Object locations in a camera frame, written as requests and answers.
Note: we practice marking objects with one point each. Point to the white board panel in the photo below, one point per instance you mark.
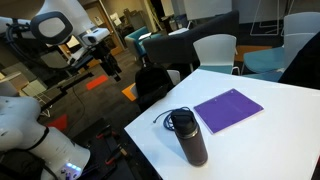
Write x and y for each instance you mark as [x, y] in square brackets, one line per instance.
[206, 8]

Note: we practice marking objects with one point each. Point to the teal armchair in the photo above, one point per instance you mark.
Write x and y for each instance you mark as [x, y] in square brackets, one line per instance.
[140, 40]

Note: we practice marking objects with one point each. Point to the dark insulated water bottle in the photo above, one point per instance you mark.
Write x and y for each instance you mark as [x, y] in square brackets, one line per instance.
[193, 140]

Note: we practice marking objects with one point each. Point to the rounded black backpack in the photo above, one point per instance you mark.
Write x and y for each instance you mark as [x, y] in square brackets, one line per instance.
[151, 86]

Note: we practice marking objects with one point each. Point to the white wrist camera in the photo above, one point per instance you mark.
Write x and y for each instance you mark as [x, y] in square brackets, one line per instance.
[95, 35]

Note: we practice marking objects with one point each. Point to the black perforated robot table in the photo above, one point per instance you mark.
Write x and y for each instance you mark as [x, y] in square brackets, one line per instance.
[100, 150]

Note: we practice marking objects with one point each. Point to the dark grey sofa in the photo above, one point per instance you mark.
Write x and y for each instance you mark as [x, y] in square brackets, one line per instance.
[186, 40]

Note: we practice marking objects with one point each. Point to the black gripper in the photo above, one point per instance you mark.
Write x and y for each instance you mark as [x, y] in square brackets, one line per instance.
[105, 58]

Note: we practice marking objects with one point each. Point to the purple spiral notebook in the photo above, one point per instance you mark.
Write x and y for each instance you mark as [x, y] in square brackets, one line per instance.
[226, 108]

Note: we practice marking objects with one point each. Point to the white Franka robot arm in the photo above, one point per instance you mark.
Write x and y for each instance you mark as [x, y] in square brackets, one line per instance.
[20, 123]

